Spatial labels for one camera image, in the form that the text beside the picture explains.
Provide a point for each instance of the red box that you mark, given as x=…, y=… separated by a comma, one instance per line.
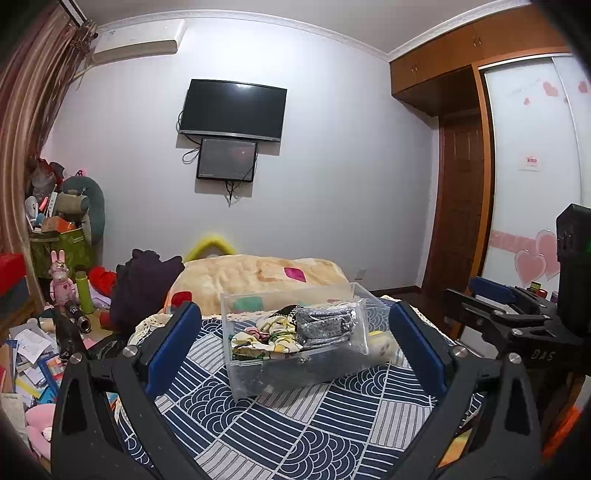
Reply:
x=11, y=272

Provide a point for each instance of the green bottle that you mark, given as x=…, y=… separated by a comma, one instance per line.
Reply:
x=83, y=293

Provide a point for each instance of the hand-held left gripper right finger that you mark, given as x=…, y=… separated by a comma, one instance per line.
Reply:
x=418, y=350

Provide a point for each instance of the pink plush toy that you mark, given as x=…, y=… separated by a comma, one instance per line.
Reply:
x=39, y=424

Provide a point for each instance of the clear plastic storage box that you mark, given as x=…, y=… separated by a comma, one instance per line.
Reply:
x=323, y=369

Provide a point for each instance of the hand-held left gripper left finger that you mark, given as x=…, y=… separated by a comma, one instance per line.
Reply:
x=171, y=350

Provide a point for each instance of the white heart-decorated sliding door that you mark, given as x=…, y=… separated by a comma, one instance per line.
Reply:
x=526, y=184

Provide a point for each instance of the grey-green plush toy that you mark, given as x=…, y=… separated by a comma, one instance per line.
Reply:
x=85, y=203

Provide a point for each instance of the paper note with red print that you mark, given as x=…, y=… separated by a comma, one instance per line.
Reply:
x=531, y=161

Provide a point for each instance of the cream lace cloth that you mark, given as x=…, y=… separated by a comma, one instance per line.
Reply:
x=150, y=330

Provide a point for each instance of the small black wall monitor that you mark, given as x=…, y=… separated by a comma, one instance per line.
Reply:
x=227, y=158

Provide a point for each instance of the pink rabbit figure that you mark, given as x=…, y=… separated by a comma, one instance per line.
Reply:
x=62, y=281

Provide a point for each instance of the black flashlight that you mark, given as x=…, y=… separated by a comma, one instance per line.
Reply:
x=77, y=314

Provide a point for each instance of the beige plush pillow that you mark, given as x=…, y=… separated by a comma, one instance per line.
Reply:
x=258, y=277

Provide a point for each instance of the small red jar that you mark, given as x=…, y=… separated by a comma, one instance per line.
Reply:
x=535, y=287

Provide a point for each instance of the brown wooden door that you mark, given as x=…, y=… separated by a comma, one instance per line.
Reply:
x=457, y=207

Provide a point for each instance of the pile of papers and books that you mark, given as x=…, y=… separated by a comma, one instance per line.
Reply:
x=27, y=364

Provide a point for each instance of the dark purple plush toy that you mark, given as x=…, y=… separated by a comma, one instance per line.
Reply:
x=143, y=290

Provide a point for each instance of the striped brown curtain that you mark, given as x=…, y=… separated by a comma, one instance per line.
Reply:
x=27, y=115

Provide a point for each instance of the wall-mounted black television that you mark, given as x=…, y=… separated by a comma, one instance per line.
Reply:
x=233, y=110

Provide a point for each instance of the white air conditioner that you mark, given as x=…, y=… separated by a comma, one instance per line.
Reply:
x=136, y=42

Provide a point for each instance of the orange cloth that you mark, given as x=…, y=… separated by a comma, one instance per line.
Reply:
x=457, y=450

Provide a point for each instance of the wooden overhead cabinet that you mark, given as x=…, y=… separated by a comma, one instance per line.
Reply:
x=461, y=50

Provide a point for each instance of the red cloth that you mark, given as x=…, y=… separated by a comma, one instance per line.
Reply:
x=102, y=281

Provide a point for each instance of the yellow-haired rag doll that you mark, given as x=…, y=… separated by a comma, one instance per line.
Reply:
x=263, y=337

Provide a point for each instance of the grey glitter pouch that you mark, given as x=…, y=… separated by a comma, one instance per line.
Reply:
x=328, y=325

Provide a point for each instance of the yellow sponge block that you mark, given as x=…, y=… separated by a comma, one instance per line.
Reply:
x=384, y=345

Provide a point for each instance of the yellow plush cushion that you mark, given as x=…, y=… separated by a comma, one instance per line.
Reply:
x=210, y=244

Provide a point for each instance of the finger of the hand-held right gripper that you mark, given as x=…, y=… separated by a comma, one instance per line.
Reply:
x=491, y=288
x=466, y=307

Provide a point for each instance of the blue patterned bedspread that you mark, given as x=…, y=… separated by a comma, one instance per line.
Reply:
x=277, y=434

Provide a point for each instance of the green storage bin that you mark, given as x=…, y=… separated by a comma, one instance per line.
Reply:
x=62, y=251

